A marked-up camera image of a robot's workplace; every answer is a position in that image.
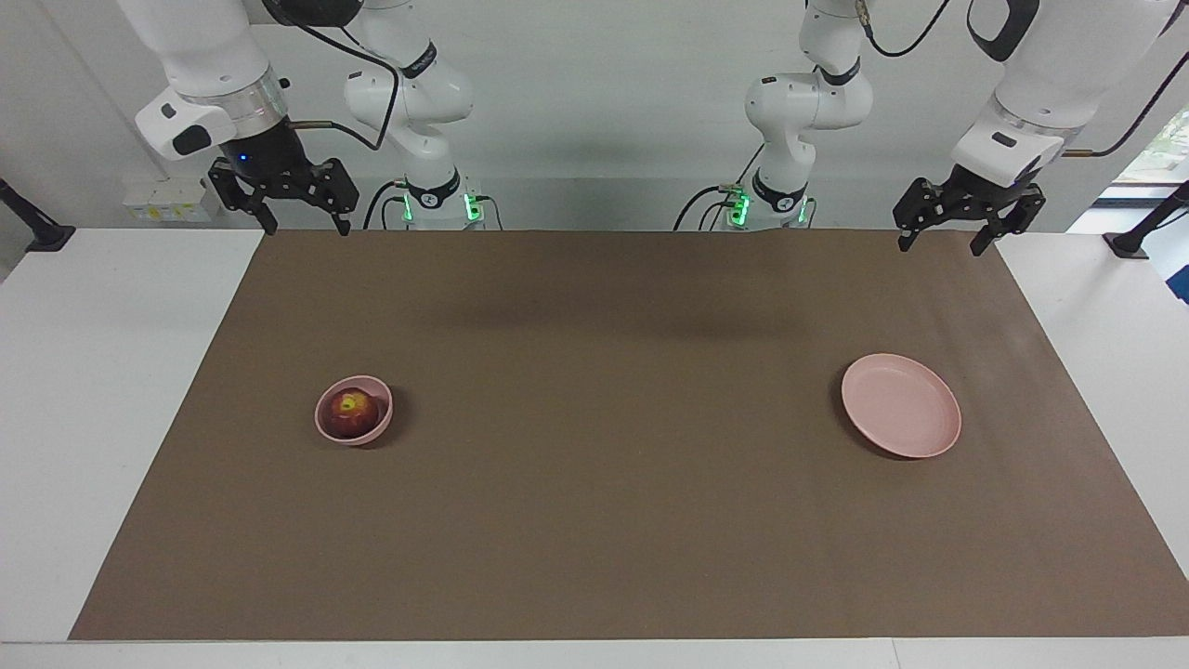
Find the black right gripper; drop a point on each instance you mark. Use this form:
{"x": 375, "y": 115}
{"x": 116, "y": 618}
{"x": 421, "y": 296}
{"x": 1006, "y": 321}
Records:
{"x": 269, "y": 158}

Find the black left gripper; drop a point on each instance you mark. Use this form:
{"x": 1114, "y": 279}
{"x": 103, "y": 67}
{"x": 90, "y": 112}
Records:
{"x": 983, "y": 195}

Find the dark red apple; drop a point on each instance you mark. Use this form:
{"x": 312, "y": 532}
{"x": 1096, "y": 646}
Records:
{"x": 351, "y": 413}

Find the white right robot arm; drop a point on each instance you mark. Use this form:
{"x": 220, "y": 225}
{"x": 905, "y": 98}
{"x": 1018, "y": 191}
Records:
{"x": 409, "y": 102}

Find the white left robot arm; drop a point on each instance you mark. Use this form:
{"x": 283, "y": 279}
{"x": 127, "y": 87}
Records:
{"x": 808, "y": 102}

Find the pink plate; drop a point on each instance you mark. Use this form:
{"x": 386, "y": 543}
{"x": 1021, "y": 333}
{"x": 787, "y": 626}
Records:
{"x": 899, "y": 404}

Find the pink bowl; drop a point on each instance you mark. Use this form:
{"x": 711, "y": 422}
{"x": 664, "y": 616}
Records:
{"x": 383, "y": 409}

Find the black stand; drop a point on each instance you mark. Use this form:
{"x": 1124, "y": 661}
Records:
{"x": 42, "y": 232}
{"x": 1129, "y": 243}

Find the window with greenery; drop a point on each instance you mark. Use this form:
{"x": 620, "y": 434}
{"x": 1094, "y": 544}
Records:
{"x": 1161, "y": 153}

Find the blue object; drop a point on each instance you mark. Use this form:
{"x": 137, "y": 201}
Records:
{"x": 1180, "y": 283}

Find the brown table mat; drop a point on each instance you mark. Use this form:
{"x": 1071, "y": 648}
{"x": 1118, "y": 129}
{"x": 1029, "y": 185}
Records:
{"x": 594, "y": 483}

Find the white wall socket box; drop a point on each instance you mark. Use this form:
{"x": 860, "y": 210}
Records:
{"x": 172, "y": 200}

